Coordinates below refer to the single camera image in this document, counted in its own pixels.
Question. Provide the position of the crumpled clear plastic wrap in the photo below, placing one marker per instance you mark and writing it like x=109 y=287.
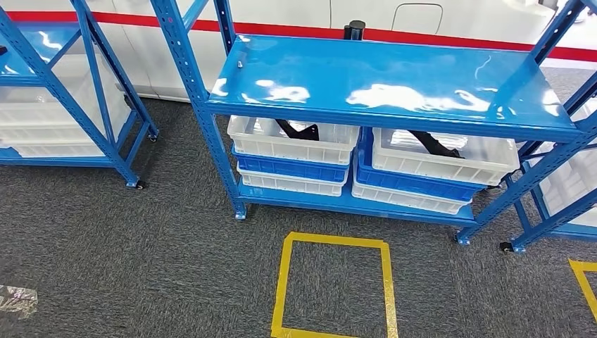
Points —
x=18 y=301

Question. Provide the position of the white car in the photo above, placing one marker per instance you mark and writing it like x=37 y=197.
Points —
x=280 y=11

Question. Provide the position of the black curved trim part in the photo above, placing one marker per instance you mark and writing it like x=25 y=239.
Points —
x=298 y=133
x=431 y=144

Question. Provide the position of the black stanchion post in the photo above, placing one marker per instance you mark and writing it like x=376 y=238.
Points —
x=355 y=29

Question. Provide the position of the blue metal shelf rack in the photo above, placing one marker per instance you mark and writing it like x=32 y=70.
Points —
x=373 y=70
x=550 y=224
x=98 y=93

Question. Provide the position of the yellow floor tape square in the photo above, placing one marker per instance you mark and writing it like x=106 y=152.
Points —
x=387 y=289

